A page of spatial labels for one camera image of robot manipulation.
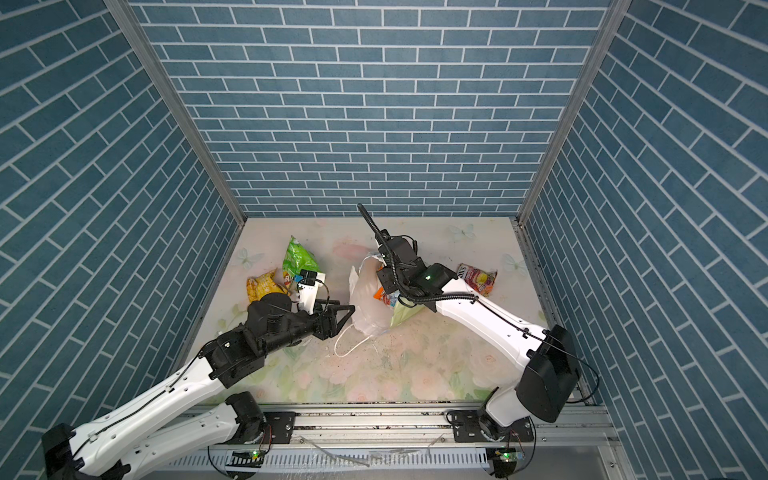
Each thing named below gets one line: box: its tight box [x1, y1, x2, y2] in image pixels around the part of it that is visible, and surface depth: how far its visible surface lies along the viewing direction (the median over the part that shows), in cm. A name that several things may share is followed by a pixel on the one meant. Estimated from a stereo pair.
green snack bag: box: [282, 235, 321, 290], surface depth 96 cm
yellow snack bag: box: [246, 268, 291, 304], surface depth 98 cm
